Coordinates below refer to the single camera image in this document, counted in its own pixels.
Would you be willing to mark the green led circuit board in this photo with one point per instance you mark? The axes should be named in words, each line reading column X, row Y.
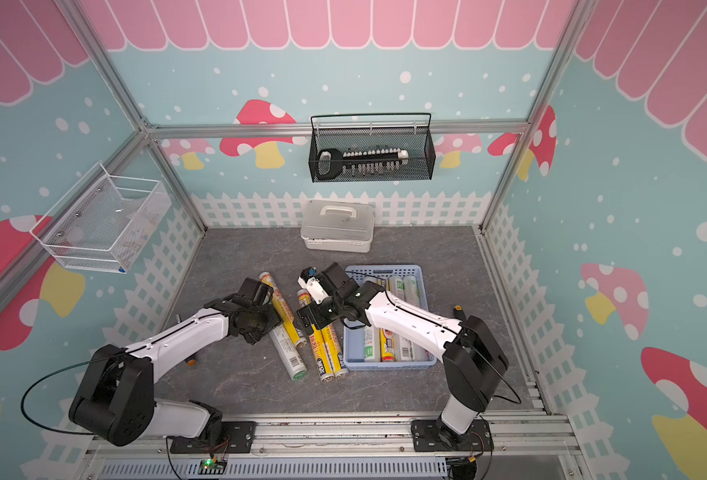
column 212, row 467

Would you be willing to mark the black wire wall basket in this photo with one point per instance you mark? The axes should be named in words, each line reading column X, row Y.
column 371, row 147

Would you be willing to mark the short yellow wrap roll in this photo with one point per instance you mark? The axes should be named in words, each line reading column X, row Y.
column 283, row 309

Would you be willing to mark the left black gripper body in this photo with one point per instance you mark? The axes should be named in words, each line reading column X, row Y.
column 262, row 322

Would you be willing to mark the white lidded storage box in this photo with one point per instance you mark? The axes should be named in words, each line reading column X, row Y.
column 337, row 226

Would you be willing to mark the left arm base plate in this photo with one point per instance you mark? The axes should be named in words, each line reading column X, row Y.
column 233, row 437

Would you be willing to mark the white wire wall basket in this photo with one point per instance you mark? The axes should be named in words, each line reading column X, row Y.
column 103, row 222

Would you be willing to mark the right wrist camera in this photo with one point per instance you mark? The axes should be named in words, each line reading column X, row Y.
column 307, row 280

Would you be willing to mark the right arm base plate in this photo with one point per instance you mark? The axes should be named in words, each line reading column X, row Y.
column 433, row 436

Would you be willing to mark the aluminium front rail frame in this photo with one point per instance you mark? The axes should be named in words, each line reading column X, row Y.
column 378, row 445

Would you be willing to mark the black socket bit holder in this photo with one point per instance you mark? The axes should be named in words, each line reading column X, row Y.
column 334, row 164

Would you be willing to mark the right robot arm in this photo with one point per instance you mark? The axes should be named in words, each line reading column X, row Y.
column 474, row 362

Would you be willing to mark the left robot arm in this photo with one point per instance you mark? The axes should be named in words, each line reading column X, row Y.
column 116, row 398

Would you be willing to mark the blue plastic basket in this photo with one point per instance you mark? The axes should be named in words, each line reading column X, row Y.
column 352, row 345

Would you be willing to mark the orange black screwdriver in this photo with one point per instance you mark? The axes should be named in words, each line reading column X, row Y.
column 458, row 313

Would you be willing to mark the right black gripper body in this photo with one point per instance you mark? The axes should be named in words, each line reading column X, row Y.
column 322, row 314

